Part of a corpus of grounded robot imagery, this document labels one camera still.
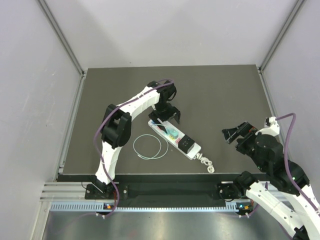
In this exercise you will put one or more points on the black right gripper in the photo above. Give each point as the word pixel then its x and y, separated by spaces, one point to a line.
pixel 246 130

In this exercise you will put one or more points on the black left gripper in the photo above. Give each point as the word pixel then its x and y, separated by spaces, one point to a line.
pixel 154 116

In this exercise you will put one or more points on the teal plug adapter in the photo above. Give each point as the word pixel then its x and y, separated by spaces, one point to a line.
pixel 173 133

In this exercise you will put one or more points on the white multicolour power strip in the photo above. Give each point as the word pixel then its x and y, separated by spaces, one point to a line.
pixel 195 151

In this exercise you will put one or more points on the black power plug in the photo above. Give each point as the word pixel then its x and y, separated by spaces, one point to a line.
pixel 186 144

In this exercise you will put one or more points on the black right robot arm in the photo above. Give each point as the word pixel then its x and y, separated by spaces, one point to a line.
pixel 302 220

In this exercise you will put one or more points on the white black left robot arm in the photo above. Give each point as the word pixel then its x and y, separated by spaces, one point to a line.
pixel 116 127

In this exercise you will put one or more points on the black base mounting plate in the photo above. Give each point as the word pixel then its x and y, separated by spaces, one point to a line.
pixel 127 190

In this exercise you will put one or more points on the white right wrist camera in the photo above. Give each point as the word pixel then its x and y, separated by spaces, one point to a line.
pixel 271 127

